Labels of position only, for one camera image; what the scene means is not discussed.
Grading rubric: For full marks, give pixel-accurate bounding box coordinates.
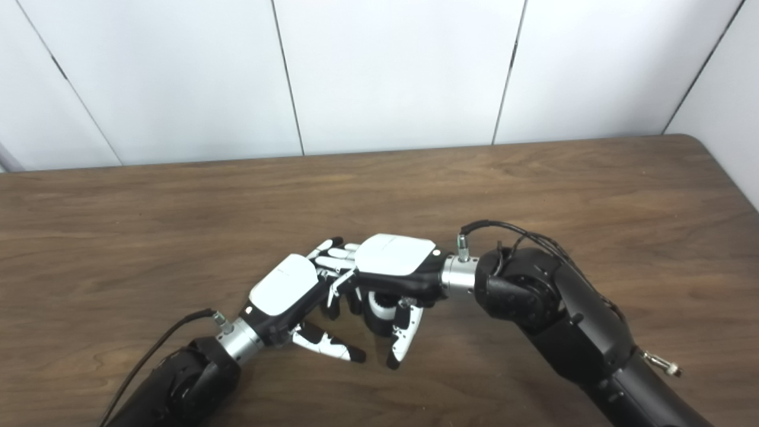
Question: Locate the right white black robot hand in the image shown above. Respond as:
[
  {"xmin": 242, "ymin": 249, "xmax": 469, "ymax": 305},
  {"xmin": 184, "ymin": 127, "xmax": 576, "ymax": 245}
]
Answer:
[{"xmin": 314, "ymin": 233, "xmax": 448, "ymax": 370}]

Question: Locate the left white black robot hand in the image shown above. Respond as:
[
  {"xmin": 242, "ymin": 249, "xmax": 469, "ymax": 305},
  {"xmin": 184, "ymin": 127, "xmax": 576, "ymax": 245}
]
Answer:
[{"xmin": 240, "ymin": 237, "xmax": 366, "ymax": 364}]

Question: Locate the white ring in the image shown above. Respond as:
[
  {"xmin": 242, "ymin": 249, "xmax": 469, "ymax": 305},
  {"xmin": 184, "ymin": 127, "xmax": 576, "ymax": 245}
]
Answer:
[{"xmin": 368, "ymin": 291, "xmax": 397, "ymax": 321}]

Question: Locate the round black part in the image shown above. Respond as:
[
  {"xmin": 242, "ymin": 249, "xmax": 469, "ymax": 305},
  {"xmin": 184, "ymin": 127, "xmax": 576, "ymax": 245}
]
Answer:
[{"xmin": 347, "ymin": 288, "xmax": 398, "ymax": 339}]

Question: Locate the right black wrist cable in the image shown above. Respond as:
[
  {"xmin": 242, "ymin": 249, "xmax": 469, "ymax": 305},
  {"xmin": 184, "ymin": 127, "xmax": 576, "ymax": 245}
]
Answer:
[{"xmin": 460, "ymin": 219, "xmax": 683, "ymax": 378}]

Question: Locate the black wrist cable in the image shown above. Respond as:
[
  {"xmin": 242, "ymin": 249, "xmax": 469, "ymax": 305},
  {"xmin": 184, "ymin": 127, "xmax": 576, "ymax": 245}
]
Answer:
[
  {"xmin": 460, "ymin": 219, "xmax": 683, "ymax": 378},
  {"xmin": 98, "ymin": 307, "xmax": 235, "ymax": 427}
]

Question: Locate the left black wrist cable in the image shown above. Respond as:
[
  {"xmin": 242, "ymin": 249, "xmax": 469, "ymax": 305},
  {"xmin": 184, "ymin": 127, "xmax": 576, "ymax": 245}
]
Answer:
[{"xmin": 98, "ymin": 307, "xmax": 235, "ymax": 427}]

